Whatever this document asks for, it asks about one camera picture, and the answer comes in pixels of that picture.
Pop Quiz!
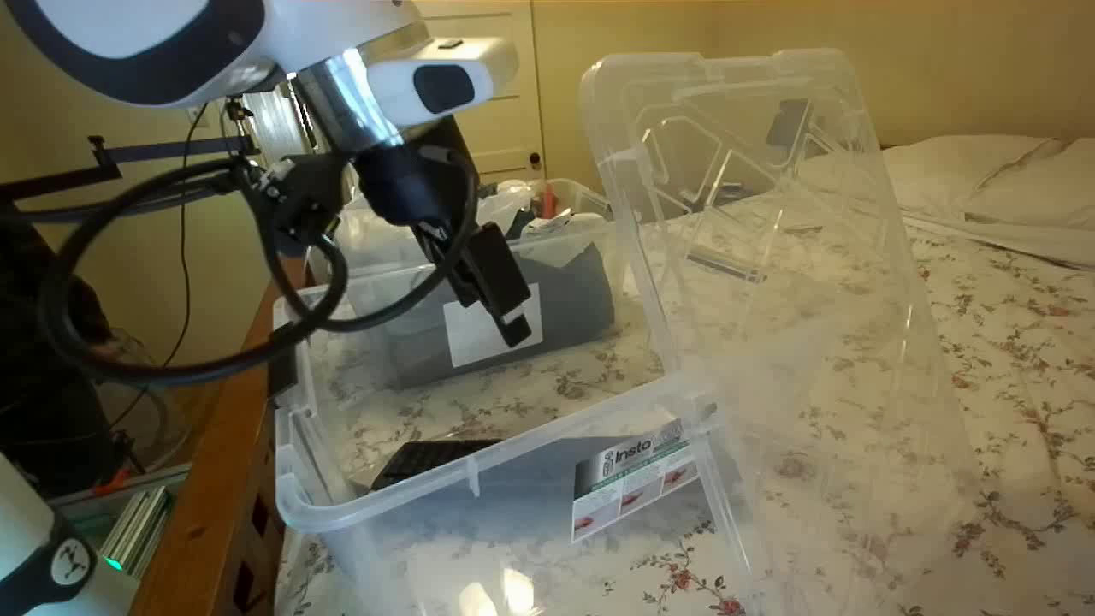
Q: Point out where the grey fabric bundle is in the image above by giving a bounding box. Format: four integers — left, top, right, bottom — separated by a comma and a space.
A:
380, 239, 620, 388

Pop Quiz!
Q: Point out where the clear plastic bin lid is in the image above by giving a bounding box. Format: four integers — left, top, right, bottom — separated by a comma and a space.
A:
576, 45, 984, 601

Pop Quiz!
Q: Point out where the black computer keyboard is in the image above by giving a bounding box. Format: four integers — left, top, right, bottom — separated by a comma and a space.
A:
371, 437, 506, 493

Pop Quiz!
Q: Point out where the person in dark clothes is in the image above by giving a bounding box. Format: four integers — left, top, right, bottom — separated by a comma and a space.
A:
0, 210, 124, 501

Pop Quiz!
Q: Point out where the white pillow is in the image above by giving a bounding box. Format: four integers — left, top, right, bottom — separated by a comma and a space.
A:
881, 132, 1095, 274

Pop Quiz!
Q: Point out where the silver box with green light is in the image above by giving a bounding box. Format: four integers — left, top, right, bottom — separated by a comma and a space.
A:
47, 475, 178, 581

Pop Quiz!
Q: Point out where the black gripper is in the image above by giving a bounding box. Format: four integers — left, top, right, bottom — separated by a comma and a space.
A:
358, 112, 537, 354

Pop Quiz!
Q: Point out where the white and black device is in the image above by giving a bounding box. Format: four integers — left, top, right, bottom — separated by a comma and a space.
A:
0, 448, 103, 616

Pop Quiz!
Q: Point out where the wooden bed footboard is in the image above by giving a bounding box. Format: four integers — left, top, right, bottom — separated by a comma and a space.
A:
127, 286, 307, 616

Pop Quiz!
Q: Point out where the printed bin sticker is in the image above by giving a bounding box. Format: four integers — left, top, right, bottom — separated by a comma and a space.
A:
569, 424, 703, 547

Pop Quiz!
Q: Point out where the large clear plastic bin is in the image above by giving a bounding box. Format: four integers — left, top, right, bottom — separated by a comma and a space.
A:
270, 218, 761, 616

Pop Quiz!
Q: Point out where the blank white label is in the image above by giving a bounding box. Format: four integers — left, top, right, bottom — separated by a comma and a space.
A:
443, 286, 549, 375

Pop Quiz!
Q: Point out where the black camera boom stand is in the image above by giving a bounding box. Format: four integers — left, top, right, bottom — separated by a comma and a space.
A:
0, 132, 262, 214

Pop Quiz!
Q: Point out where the cream panelled door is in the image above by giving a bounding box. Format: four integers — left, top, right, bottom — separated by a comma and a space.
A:
406, 0, 549, 182

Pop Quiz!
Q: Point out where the small clear plastic bin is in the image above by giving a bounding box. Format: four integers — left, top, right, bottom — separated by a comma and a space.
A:
336, 214, 625, 392

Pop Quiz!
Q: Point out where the floral bedsheet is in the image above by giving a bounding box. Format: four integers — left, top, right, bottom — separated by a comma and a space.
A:
270, 148, 1095, 616

